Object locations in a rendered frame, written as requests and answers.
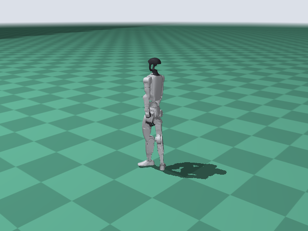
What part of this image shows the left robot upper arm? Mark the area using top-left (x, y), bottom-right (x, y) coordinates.
top-left (143, 77), bottom-right (152, 99)

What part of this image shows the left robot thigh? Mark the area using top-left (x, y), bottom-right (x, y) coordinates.
top-left (142, 112), bottom-right (155, 143)

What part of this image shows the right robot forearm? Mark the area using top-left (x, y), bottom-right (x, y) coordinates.
top-left (155, 96), bottom-right (162, 106)

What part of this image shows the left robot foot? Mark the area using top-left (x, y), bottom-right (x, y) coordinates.
top-left (138, 160), bottom-right (154, 166)

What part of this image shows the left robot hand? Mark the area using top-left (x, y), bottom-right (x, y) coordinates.
top-left (146, 112), bottom-right (155, 126)

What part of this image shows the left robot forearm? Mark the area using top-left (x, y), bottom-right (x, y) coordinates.
top-left (143, 95), bottom-right (150, 116)

